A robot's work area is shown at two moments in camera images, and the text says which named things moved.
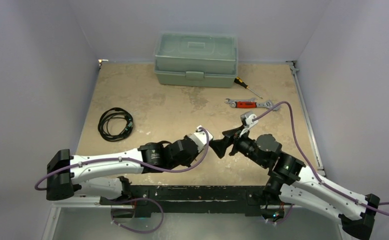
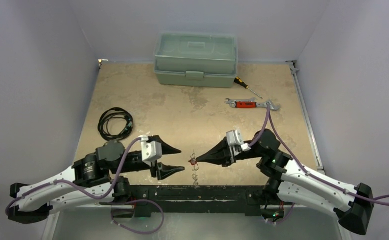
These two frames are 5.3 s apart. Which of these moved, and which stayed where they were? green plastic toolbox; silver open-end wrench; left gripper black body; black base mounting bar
Moved: left gripper black body
Stayed: silver open-end wrench; green plastic toolbox; black base mounting bar
